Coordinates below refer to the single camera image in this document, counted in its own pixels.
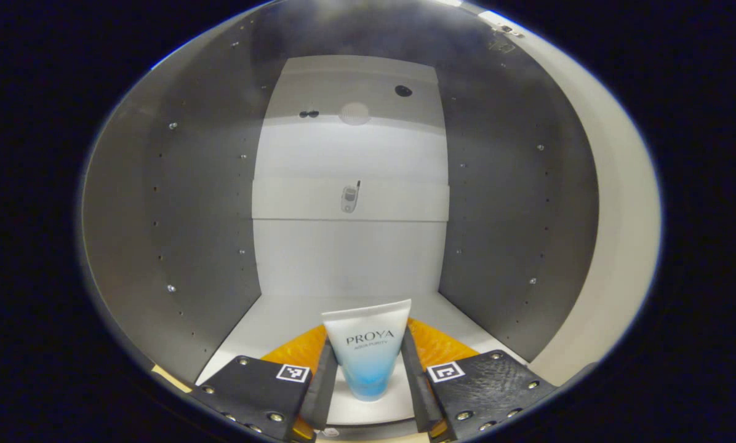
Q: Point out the white and blue tube bottle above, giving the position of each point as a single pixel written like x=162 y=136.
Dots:
x=368 y=351

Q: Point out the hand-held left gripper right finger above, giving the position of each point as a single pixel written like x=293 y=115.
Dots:
x=420 y=387

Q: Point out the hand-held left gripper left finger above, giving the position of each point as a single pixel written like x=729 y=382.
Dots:
x=325 y=387

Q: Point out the dark grey cabinet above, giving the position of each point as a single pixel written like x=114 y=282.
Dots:
x=189 y=215

